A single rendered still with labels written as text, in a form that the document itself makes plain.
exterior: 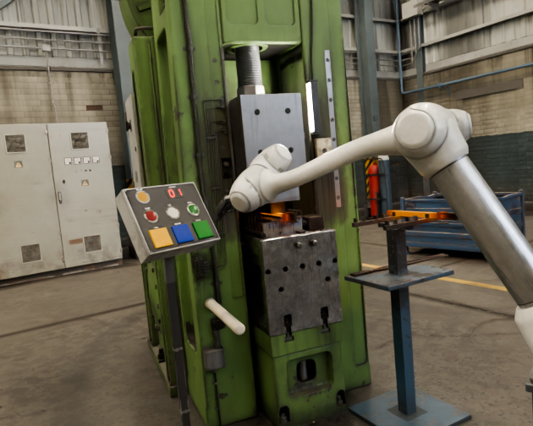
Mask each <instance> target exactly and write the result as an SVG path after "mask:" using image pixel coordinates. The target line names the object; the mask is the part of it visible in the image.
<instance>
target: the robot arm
mask: <svg viewBox="0 0 533 426"><path fill-rule="evenodd" d="M472 134H473V130H472V124H471V119H470V115H469V113H467V112H466V111H462V110H458V109H446V108H444V107H442V106H439V105H437V104H434V103H430V102H421V103H416V104H414V105H411V106H409V107H407V108H406V109H405V110H403V111H402V112H401V113H400V114H399V115H398V116H397V118H396V120H395V122H394V124H393V125H392V126H390V127H388V128H385V129H382V130H380V131H377V132H375V133H373V134H368V135H366V136H364V137H361V138H359V139H355V140H353V141H351V142H348V143H347V144H345V145H341V146H339V147H338V148H336V149H334V150H331V151H329V152H327V153H326V154H324V155H322V156H319V157H317V158H316V159H314V160H312V161H309V162H307V163H305V164H304V165H302V166H300V167H297V168H295V169H293V170H291V171H288V172H286V171H287V169H288V167H289V165H290V163H291V161H292V156H291V154H290V152H289V151H288V149H287V148H285V147H284V146H283V145H280V144H275V145H271V146H269V147H268V148H266V149H264V150H263V151H262V153H260V154H259V155H258V156H257V157H256V158H255V159H254V160H253V161H252V162H251V164H250V166H249V167H248V168H247V169H246V170H244V171H243V172H242V173H241V174H240V175H239V176H238V178H237V179H236V180H235V182H234V184H233V186H232V188H231V190H230V194H229V195H226V194H225V195H224V196H223V198H222V200H221V201H220V203H219V204H218V206H217V208H218V210H217V211H216V212H215V213H214V214H212V217H213V219H214V221H219V220H220V219H221V218H222V217H223V216H224V215H225V214H226V213H227V212H228V213H230V210H234V209H236V210H238V211H240V212H243V213H247V212H251V211H253V210H256V209H257V208H258V207H261V206H263V205H265V204H267V203H269V202H271V201H274V200H275V199H276V198H277V195H278V194H280V193H282V192H285V191H288V190H290V189H292V188H297V187H299V186H300V185H303V184H305V183H308V182H310V181H312V180H314V179H316V178H319V177H321V176H323V175H325V174H328V173H329V172H332V171H335V170H337V169H339V168H340V167H344V166H346V165H348V164H349V163H352V162H354V161H358V160H360V159H364V158H366V157H371V156H404V157H405V158H406V159H407V160H408V161H409V163H410V164H411V165H412V166H413V167H414V168H415V169H416V170H417V172H418V173H419V174H420V175H421V176H423V177H425V178H431V179H432V181H433V182H434V183H435V184H436V186H437V188H438V189H439V191H440V192H441V193H442V195H443V197H444V198H445V200H446V201H447V202H448V204H449V205H450V207H451V208H452V210H453V211H454V213H455V214H456V216H457V217H458V218H459V220H460V221H461V223H462V224H463V226H464V228H465V229H466V231H467V232H468V233H469V235H470V236H471V237H472V239H473V240H474V242H475V244H476V245H477V247H478V248H479V250H480V251H481V252H482V253H483V255H484V256H485V258H486V260H487V261H488V263H489V264H490V266H491V267H492V268H493V269H494V271H495V272H496V274H497V276H498V277H499V279H500V280H501V282H502V283H503V285H504V286H505V287H506V289H507V290H508V292H509V293H510V295H511V296H512V298H513V299H514V301H515V302H516V303H517V305H518V307H517V308H516V311H515V317H514V321H515V323H516V325H517V326H518V328H519V330H520V332H521V334H522V336H523V337H524V339H525V341H526V343H527V345H528V347H529V349H530V351H531V353H532V355H533V248H532V247H531V246H530V244H529V242H528V241H527V240H526V238H525V236H524V235H523V233H522V232H521V231H520V230H519V228H518V227H517V225H516V224H515V223H514V221H513V219H512V218H511V217H510V215H509V214H508V212H507V211H506V210H505V209H504V207H503V205H502V204H501V202H500V201H499V200H498V198H497V196H496V195H495V194H494V193H493V192H492V190H491V188H490V187H489V186H488V184H487V183H486V181H485V179H484V178H483V177H482V175H481V174H480V173H479V172H478V170H477V169H476V167H475V165H474V164H473V163H472V161H471V160H470V158H469V157H468V156H467V155H468V154H469V148H468V145H467V143H466V140H468V139H469V138H470V136H471V135H472ZM530 383H531V384H533V375H531V376H530Z"/></svg>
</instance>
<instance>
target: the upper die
mask: <svg viewBox="0 0 533 426"><path fill-rule="evenodd" d="M292 200H299V187H297V188H292V189H290V190H288V191H285V192H282V193H280V194H278V195H277V198H276V199H275V200H274V201H271V202H269V203H268V204H271V203H277V202H285V201H292Z"/></svg>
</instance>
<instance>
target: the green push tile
mask: <svg viewBox="0 0 533 426"><path fill-rule="evenodd" d="M191 224H192V226H193V228H194V230H195V233H196V235H197V237H198V239H199V240H200V239H203V238H211V237H213V236H214V235H213V233H212V230H211V228H210V226H209V224H208V222H207V220H205V221H197V222H192V223H191Z"/></svg>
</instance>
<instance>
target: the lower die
mask: <svg viewBox="0 0 533 426"><path fill-rule="evenodd" d="M251 213H253V214H257V215H261V217H262V220H261V217H260V216H259V219H257V217H256V229H257V231H258V232H264V233H265V234H266V238H267V237H273V236H279V235H285V234H290V233H296V231H298V230H303V229H302V219H301V216H296V219H297V222H296V223H290V222H286V221H283V217H282V216H275V215H268V214H263V213H257V212H256V211H254V212H251ZM280 232H281V234H279V233H280Z"/></svg>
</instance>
